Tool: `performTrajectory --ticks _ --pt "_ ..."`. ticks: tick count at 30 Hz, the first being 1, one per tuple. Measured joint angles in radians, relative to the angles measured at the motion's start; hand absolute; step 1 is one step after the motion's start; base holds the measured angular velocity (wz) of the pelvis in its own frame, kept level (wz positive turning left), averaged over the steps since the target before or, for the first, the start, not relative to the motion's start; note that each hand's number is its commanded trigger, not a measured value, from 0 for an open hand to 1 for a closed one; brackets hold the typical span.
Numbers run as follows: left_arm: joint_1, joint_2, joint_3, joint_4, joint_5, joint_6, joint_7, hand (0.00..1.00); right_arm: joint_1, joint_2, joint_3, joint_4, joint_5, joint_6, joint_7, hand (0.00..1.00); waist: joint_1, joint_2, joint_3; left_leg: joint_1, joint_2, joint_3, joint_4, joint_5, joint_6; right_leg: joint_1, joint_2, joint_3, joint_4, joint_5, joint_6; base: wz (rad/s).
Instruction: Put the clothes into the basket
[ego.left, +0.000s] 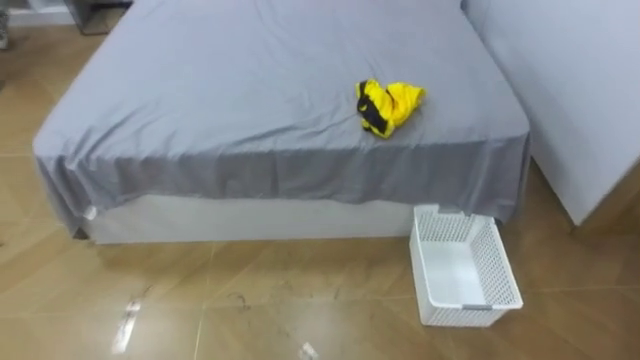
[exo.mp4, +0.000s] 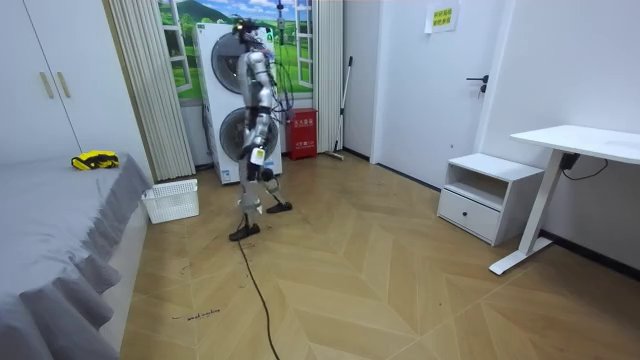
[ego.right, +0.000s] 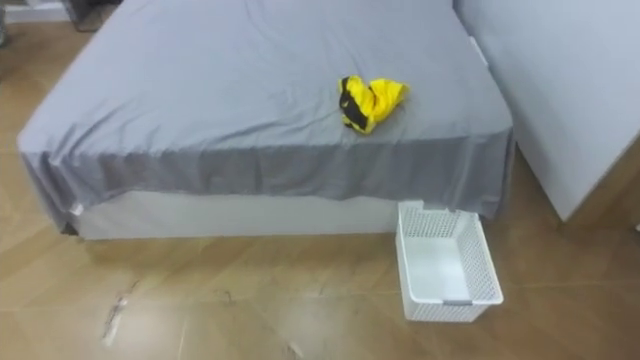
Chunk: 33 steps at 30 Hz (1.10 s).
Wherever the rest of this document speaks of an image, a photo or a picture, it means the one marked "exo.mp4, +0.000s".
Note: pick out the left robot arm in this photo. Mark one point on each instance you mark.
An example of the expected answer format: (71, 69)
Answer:
(262, 100)

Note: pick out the red metal box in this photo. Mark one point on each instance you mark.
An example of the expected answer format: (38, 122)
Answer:
(302, 134)

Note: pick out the robot legs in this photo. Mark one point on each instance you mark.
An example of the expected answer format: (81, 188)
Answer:
(248, 195)

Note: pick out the beige pleated curtain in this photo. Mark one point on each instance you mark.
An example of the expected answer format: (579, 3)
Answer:
(150, 90)
(327, 75)

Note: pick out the white washing machine tower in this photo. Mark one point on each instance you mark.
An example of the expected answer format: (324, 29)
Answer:
(216, 130)

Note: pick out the robot body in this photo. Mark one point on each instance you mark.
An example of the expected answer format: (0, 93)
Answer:
(254, 70)

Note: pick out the white door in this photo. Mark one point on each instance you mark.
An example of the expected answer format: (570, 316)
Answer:
(425, 100)

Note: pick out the white laundry basket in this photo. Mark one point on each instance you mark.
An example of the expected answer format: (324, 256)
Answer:
(171, 201)

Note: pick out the white bedside cabinet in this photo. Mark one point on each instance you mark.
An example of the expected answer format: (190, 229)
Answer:
(475, 212)

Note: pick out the yellow and white door sign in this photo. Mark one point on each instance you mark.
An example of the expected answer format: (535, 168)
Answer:
(442, 18)

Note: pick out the yellow and black garment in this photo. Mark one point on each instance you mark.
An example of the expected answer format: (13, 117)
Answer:
(95, 160)

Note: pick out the white desk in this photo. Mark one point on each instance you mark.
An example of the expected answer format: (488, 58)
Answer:
(580, 140)

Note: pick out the grey bed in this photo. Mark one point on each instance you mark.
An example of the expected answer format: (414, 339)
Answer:
(45, 240)

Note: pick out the white wardrobe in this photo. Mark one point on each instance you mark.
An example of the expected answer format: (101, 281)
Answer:
(30, 75)

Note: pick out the landscape window wall poster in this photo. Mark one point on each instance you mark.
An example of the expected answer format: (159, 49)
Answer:
(192, 15)

